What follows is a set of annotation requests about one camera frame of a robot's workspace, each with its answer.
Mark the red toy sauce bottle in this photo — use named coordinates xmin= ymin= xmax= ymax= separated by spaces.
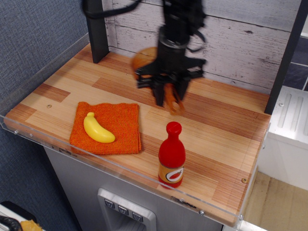
xmin=158 ymin=121 xmax=186 ymax=188

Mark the yellow object at corner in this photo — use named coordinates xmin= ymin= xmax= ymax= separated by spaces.
xmin=20 ymin=220 xmax=44 ymax=231

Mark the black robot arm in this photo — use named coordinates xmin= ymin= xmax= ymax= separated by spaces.
xmin=135 ymin=0 xmax=206 ymax=106

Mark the grey toy fridge cabinet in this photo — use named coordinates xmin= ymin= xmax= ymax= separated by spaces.
xmin=46 ymin=148 xmax=223 ymax=231

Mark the white toy sink unit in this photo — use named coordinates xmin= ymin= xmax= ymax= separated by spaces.
xmin=257 ymin=86 xmax=308 ymax=190

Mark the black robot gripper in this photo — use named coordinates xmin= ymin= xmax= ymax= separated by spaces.
xmin=135 ymin=42 xmax=206 ymax=107

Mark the dark left frame post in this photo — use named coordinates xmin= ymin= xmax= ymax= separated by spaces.
xmin=82 ymin=0 xmax=109 ymax=64

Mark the orange transparent plastic pot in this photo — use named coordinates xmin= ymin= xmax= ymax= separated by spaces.
xmin=131 ymin=47 xmax=185 ymax=115

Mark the yellow toy banana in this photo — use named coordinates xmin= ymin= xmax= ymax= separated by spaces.
xmin=83 ymin=112 xmax=116 ymax=143

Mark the black white object at corner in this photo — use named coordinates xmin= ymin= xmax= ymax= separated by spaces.
xmin=0 ymin=201 xmax=37 ymax=222

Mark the dark frame post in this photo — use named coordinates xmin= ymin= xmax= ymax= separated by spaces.
xmin=82 ymin=0 xmax=109 ymax=64
xmin=264 ymin=0 xmax=308 ymax=115

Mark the orange woven cloth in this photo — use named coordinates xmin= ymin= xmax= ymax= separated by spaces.
xmin=69 ymin=102 xmax=141 ymax=155

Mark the dark right frame post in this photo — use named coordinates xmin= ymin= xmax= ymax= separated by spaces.
xmin=264 ymin=0 xmax=308 ymax=115

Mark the clear acrylic table guard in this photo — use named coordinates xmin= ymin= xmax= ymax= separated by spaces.
xmin=0 ymin=35 xmax=270 ymax=228

